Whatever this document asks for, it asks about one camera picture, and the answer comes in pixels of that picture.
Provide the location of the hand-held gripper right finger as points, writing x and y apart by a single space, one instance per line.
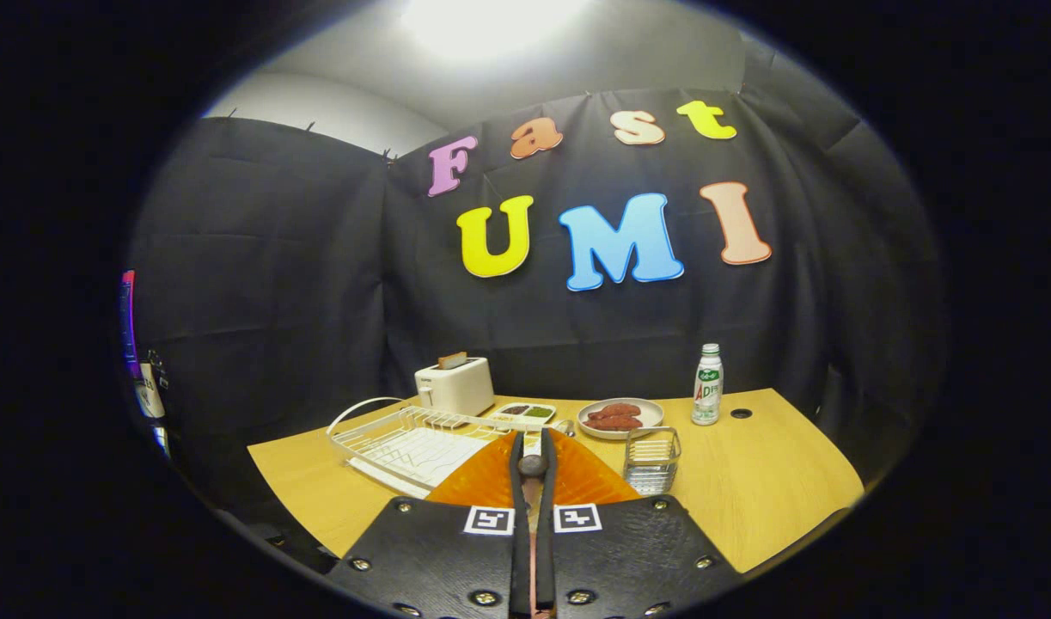
549 490

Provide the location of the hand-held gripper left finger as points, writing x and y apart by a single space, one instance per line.
515 490

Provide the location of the white divided sauce dish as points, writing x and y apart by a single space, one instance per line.
523 413

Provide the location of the grey plate with sausages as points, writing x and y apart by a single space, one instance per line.
645 417

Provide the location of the red-brown sausage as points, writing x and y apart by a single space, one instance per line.
613 423
615 410

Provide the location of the white toaster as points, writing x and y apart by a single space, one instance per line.
456 391

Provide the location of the brown toast slice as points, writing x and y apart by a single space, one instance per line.
452 360

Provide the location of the small plastic drink bottle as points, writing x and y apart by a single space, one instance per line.
707 391

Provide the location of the white hanging tag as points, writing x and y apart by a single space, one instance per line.
149 397

